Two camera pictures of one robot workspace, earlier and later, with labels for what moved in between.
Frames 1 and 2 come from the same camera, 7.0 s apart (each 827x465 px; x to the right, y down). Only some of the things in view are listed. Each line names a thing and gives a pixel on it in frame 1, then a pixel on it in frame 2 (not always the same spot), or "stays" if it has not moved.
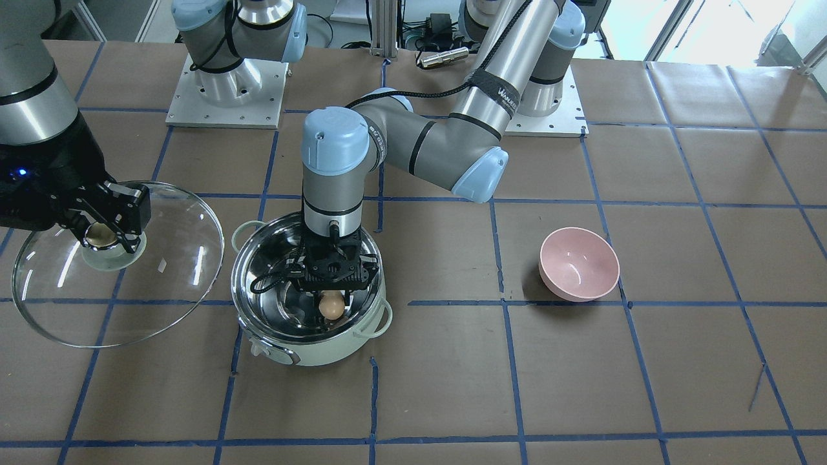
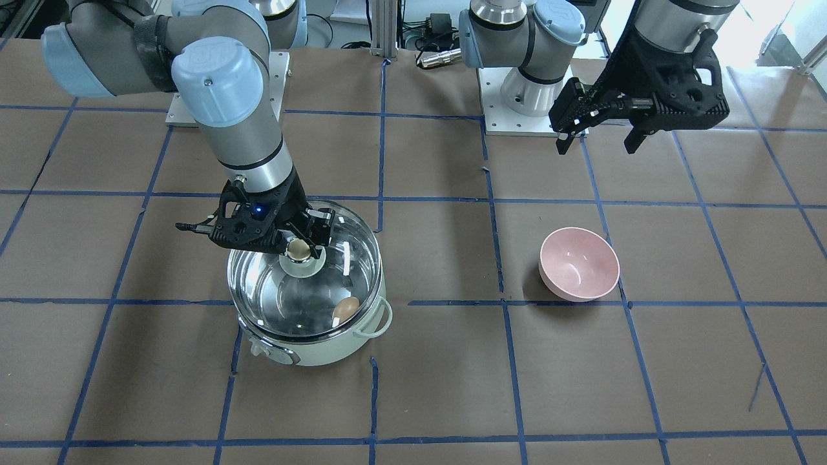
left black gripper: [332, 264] -> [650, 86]
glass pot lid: [104, 296] -> [314, 298]
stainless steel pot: [283, 319] stays
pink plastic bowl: [577, 265] stays
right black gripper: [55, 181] -> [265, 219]
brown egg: [331, 304] -> [344, 309]
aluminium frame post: [384, 28] stays
